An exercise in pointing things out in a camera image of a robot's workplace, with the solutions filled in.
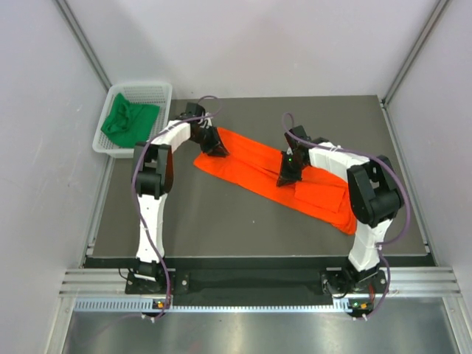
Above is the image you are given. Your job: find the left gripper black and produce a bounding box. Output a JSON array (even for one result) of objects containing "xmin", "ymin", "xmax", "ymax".
[{"xmin": 190, "ymin": 124, "xmax": 228, "ymax": 158}]

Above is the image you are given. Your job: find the orange t shirt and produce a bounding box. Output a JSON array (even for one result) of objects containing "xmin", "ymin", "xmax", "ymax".
[{"xmin": 194, "ymin": 128, "xmax": 357, "ymax": 235}]

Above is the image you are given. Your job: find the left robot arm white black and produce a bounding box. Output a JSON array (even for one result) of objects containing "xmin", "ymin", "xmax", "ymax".
[{"xmin": 131, "ymin": 101, "xmax": 229, "ymax": 296}]

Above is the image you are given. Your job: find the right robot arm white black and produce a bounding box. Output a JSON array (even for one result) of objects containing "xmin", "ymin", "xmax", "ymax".
[{"xmin": 277, "ymin": 125, "xmax": 404, "ymax": 299}]

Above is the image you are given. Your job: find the white plastic basket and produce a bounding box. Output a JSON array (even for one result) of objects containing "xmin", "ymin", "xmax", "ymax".
[{"xmin": 92, "ymin": 81, "xmax": 173, "ymax": 159}]

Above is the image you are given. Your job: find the green t shirt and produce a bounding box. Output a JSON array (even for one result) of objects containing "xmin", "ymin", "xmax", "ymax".
[{"xmin": 100, "ymin": 93, "xmax": 160, "ymax": 148}]

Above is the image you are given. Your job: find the white slotted cable duct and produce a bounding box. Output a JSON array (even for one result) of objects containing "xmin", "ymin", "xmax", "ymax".
[{"xmin": 73, "ymin": 297, "xmax": 373, "ymax": 314}]

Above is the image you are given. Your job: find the aluminium front rail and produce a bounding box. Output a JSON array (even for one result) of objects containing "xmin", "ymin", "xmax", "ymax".
[{"xmin": 59, "ymin": 267, "xmax": 460, "ymax": 302}]

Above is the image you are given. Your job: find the aluminium frame post left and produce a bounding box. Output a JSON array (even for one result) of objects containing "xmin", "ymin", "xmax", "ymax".
[{"xmin": 52, "ymin": 0, "xmax": 112, "ymax": 91}]

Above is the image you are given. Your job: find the aluminium frame post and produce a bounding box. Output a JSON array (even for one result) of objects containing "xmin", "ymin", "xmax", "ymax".
[
  {"xmin": 52, "ymin": 0, "xmax": 112, "ymax": 91},
  {"xmin": 380, "ymin": 0, "xmax": 451, "ymax": 110}
]

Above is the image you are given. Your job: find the aluminium frame post right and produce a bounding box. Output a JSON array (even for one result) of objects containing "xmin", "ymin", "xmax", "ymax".
[{"xmin": 380, "ymin": 0, "xmax": 451, "ymax": 110}]

